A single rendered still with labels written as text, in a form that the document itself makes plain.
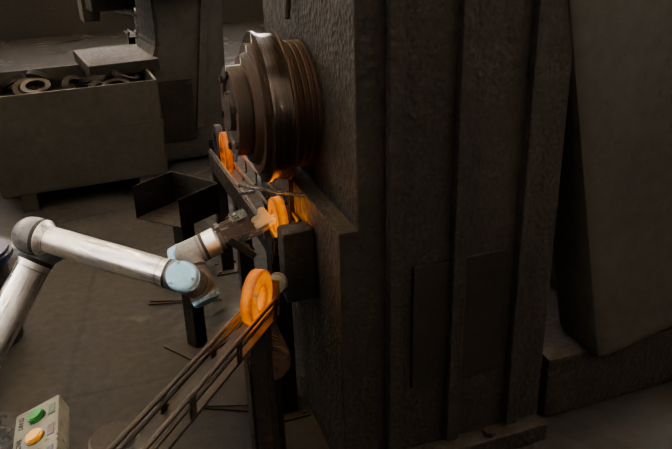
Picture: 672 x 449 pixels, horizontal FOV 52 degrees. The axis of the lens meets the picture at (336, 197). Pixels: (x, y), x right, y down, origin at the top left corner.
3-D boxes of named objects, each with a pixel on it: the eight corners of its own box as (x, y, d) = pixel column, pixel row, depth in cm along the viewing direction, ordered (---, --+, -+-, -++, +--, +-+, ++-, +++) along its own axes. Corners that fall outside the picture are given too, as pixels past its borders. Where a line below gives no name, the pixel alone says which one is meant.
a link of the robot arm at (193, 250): (179, 280, 224) (167, 254, 228) (214, 263, 226) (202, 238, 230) (172, 273, 215) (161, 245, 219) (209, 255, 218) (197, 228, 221)
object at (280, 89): (263, 154, 247) (254, 20, 230) (300, 201, 206) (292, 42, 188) (246, 157, 246) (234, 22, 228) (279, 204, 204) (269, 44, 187)
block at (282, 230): (312, 286, 223) (309, 218, 214) (320, 298, 216) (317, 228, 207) (280, 293, 220) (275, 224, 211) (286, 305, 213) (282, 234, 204)
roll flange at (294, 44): (290, 151, 250) (283, 18, 233) (332, 196, 209) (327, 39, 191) (263, 154, 247) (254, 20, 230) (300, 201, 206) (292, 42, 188)
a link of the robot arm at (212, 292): (187, 306, 210) (172, 271, 214) (199, 312, 221) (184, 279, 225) (215, 292, 210) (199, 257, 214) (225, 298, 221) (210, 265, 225)
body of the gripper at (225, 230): (249, 215, 221) (214, 231, 219) (259, 236, 225) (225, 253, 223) (244, 206, 227) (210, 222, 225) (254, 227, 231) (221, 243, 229)
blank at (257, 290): (267, 329, 194) (256, 327, 195) (276, 274, 197) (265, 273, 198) (247, 325, 179) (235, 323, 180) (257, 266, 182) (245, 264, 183)
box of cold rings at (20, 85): (151, 153, 534) (138, 51, 505) (172, 188, 463) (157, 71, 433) (7, 175, 498) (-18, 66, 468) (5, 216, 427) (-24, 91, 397)
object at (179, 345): (190, 321, 309) (171, 170, 282) (233, 340, 295) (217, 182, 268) (155, 343, 294) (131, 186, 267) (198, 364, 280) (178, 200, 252)
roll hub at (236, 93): (238, 140, 233) (231, 56, 222) (257, 165, 208) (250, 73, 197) (222, 142, 231) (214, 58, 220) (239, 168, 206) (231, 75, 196)
